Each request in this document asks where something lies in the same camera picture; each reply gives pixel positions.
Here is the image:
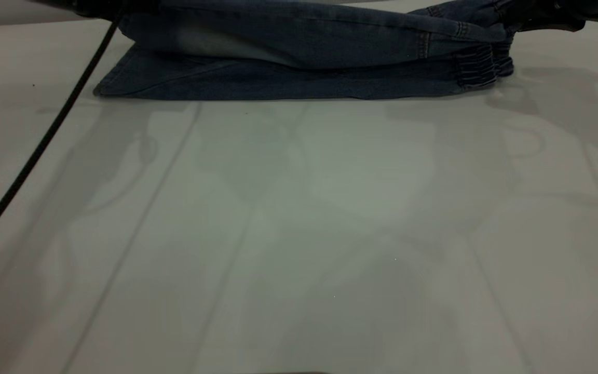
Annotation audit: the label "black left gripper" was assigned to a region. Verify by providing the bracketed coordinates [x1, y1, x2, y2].
[29, 0, 126, 20]

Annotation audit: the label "blue denim shorts with basketball print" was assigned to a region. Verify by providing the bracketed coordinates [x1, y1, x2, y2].
[93, 0, 515, 101]

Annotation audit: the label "black cable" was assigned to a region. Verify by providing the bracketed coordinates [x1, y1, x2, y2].
[0, 15, 123, 261]

